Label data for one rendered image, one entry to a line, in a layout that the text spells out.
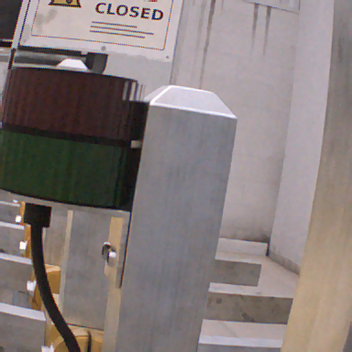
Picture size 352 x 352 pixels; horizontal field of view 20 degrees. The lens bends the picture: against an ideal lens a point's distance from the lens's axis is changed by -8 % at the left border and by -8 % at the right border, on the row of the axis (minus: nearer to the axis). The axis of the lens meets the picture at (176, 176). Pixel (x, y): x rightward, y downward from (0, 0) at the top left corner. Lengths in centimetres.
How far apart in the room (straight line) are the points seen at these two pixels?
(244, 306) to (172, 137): 60
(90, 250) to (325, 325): 49
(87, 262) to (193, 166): 26
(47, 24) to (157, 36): 34
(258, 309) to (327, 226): 81
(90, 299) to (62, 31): 231
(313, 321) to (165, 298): 23
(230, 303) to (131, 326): 58
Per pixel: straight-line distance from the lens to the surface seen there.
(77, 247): 65
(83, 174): 38
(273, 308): 99
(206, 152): 40
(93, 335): 64
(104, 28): 295
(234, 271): 124
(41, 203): 40
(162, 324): 41
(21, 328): 70
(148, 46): 296
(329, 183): 18
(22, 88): 39
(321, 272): 17
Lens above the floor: 111
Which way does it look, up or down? 3 degrees down
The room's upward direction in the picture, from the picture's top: 9 degrees clockwise
